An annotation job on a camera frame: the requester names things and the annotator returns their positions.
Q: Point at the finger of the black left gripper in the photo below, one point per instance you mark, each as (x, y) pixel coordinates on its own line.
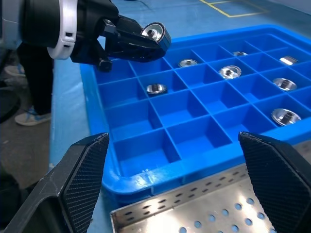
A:
(136, 53)
(128, 30)

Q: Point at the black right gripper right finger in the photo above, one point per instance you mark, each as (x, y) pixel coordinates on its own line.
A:
(274, 174)

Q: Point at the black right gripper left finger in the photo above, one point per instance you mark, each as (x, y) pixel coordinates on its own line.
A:
(82, 174)

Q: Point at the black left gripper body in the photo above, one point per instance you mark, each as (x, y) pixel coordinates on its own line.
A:
(92, 29)

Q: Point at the metal roller with knurled rim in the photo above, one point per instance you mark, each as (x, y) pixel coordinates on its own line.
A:
(157, 88)
(187, 63)
(286, 117)
(288, 60)
(240, 53)
(229, 72)
(155, 31)
(284, 84)

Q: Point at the blue plastic compartment tray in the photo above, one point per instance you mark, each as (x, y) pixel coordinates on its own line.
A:
(182, 109)

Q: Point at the perforated steel tray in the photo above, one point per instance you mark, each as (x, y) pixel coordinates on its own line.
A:
(206, 208)

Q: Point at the white and blue sneaker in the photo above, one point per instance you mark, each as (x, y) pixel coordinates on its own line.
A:
(14, 71)
(32, 118)

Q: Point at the person's black trouser leg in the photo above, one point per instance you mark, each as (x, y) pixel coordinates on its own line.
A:
(36, 80)

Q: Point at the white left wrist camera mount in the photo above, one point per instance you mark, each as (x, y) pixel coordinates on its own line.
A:
(65, 26)

